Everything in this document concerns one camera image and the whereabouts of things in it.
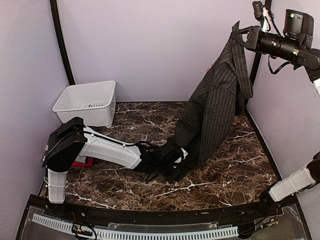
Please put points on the folded red t-shirt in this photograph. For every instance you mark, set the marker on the folded red t-shirt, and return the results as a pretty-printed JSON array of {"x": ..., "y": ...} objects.
[{"x": 89, "y": 162}]

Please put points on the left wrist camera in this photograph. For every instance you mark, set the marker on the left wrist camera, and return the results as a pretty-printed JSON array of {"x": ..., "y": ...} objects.
[{"x": 179, "y": 155}]

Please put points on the black clothes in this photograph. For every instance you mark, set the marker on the black clothes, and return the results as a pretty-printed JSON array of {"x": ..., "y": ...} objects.
[{"x": 209, "y": 113}]

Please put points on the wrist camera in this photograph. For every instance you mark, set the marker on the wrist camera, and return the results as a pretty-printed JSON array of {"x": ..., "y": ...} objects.
[
  {"x": 179, "y": 155},
  {"x": 261, "y": 12}
]

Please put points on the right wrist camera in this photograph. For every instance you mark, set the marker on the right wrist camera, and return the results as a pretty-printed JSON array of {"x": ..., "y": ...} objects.
[{"x": 261, "y": 12}]

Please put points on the black curved front rail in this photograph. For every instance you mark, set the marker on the black curved front rail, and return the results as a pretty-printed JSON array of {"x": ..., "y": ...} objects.
[{"x": 248, "y": 217}]

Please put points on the left black frame post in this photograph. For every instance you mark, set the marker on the left black frame post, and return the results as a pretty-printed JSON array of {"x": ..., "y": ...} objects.
[{"x": 61, "y": 42}]

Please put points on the black frame post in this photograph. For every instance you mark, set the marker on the black frame post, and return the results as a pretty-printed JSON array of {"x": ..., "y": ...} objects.
[
  {"x": 255, "y": 67},
  {"x": 61, "y": 42}
]

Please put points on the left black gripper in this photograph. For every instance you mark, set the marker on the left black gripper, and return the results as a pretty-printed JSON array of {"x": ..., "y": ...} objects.
[{"x": 171, "y": 177}]

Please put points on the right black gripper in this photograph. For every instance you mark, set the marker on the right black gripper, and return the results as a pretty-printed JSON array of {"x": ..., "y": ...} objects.
[{"x": 254, "y": 32}]

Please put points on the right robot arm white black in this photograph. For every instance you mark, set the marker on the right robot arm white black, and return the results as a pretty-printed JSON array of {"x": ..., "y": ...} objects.
[{"x": 286, "y": 103}]

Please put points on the white slotted cable duct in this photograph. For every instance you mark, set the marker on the white slotted cable duct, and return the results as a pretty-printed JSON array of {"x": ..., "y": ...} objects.
[{"x": 100, "y": 233}]

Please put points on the right black frame post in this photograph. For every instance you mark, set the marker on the right black frame post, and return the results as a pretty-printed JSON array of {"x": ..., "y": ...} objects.
[{"x": 255, "y": 67}]

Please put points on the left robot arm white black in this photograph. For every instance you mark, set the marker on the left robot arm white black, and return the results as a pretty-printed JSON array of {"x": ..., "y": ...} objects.
[{"x": 73, "y": 142}]

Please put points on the white plastic bin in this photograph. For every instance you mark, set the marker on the white plastic bin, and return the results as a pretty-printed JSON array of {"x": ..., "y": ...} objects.
[{"x": 94, "y": 102}]

